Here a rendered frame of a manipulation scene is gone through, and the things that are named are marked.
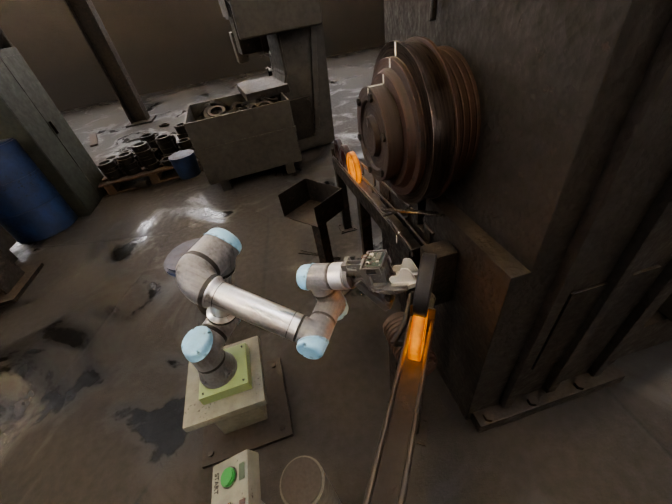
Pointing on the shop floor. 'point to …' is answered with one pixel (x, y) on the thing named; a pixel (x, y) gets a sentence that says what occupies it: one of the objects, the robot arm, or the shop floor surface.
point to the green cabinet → (46, 135)
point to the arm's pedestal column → (251, 422)
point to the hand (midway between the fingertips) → (425, 279)
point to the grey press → (287, 60)
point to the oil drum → (29, 198)
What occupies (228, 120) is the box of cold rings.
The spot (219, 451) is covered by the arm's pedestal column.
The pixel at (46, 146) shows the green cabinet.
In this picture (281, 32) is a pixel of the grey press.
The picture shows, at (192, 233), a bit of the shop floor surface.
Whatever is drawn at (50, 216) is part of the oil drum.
